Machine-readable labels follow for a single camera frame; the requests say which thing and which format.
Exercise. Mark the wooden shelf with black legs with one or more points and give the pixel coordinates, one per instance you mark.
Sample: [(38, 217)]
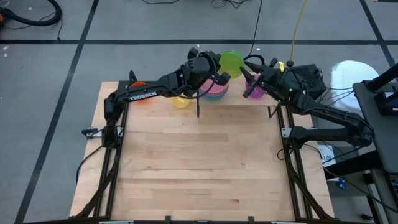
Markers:
[(236, 99)]

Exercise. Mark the large pink bowl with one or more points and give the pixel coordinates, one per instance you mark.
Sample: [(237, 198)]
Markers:
[(213, 87)]

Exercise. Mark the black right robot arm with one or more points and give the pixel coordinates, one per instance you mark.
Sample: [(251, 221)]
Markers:
[(335, 115)]

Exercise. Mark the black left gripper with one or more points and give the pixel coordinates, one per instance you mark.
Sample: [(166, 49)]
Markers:
[(200, 68)]

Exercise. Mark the black aluminium table frame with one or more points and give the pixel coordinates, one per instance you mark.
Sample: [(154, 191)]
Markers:
[(125, 112)]

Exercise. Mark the small yellow bowl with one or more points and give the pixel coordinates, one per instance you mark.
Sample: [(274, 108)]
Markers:
[(180, 103)]

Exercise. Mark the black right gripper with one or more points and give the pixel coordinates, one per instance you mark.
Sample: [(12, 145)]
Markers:
[(280, 82)]

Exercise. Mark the small orange bowl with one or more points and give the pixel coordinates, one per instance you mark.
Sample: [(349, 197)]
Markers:
[(138, 84)]

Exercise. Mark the grey side table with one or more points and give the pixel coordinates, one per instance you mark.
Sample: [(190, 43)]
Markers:
[(388, 146)]

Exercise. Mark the white plastic chair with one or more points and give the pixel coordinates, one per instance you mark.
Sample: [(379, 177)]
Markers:
[(351, 74)]

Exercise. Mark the black box on side table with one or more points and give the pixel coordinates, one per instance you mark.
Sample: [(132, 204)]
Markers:
[(387, 104)]

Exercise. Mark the small green bowl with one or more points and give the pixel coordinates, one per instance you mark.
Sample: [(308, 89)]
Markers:
[(231, 62)]

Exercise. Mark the large blue bowl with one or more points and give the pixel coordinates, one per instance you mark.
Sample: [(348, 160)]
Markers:
[(216, 98)]

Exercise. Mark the small purple bowl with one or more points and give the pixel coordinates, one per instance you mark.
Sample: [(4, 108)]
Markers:
[(259, 92)]

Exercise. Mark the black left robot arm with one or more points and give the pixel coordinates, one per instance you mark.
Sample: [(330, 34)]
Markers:
[(164, 83)]

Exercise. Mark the large red bowl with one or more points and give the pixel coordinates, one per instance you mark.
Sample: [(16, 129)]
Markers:
[(214, 94)]

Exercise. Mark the white paper sheet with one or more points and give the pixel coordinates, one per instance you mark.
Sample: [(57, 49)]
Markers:
[(328, 161)]

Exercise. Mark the small blue object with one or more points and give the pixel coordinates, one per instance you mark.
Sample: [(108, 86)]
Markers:
[(341, 184)]

